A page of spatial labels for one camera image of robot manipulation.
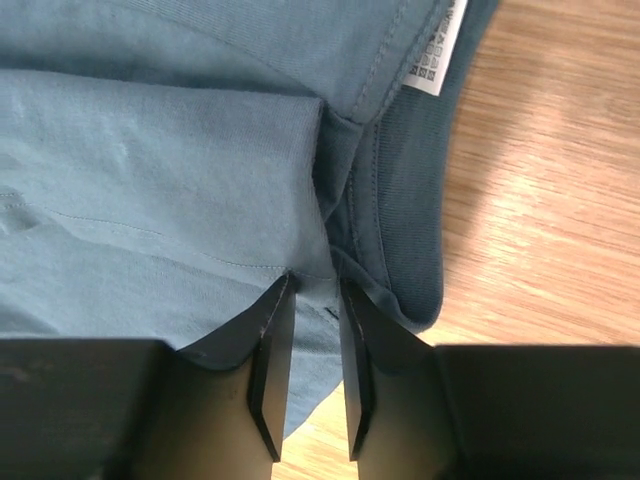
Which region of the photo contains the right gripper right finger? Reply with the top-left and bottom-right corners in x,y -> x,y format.
340,281 -> 639,479

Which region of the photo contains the blue-grey t-shirt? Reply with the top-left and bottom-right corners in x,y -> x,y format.
1,1 -> 496,432

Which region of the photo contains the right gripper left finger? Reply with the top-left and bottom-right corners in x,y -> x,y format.
1,274 -> 298,479

